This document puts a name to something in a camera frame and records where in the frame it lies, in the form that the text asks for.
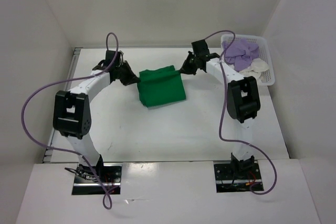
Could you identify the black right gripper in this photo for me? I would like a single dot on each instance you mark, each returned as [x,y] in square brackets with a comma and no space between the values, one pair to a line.
[186,68]

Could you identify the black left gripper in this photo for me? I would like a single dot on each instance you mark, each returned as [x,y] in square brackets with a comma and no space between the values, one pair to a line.
[131,78]

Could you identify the green t shirt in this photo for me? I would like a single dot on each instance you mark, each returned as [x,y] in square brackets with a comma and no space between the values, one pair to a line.
[160,87]

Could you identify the purple t shirt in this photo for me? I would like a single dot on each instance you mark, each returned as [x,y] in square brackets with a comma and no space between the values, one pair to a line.
[240,53]

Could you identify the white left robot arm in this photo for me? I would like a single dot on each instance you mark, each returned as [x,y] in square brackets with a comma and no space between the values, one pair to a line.
[81,141]

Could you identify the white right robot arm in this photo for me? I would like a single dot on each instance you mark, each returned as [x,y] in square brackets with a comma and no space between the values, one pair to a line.
[242,101]

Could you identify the white t shirt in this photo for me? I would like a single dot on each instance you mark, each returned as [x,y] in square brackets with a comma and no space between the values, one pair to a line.
[256,70]

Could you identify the white plastic basket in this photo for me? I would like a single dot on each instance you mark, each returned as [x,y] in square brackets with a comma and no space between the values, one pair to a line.
[264,54]

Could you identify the aluminium table edge rail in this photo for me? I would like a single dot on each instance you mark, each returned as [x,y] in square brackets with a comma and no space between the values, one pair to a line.
[64,121]

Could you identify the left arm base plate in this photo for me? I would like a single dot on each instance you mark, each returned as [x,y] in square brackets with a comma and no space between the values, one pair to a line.
[86,184]

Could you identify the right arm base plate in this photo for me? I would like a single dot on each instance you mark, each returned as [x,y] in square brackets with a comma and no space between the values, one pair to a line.
[229,181]

